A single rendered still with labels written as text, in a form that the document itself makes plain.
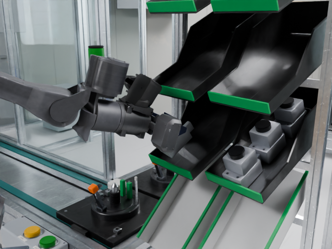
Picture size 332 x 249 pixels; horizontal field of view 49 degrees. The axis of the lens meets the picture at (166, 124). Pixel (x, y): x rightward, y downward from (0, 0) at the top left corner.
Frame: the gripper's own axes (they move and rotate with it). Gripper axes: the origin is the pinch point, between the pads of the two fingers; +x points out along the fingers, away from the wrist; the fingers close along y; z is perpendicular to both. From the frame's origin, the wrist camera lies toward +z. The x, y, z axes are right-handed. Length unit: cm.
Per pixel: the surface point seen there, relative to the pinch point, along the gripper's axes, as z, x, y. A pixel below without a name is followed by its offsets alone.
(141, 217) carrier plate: -30.8, 13.9, 17.1
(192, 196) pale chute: -16.7, 14.4, 1.2
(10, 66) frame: -8, -6, 104
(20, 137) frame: -37, 3, 101
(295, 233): -28, 59, -2
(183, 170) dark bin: -7.7, 3.2, -5.3
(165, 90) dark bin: 6.5, -1.4, 1.5
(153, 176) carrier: -26, 28, 35
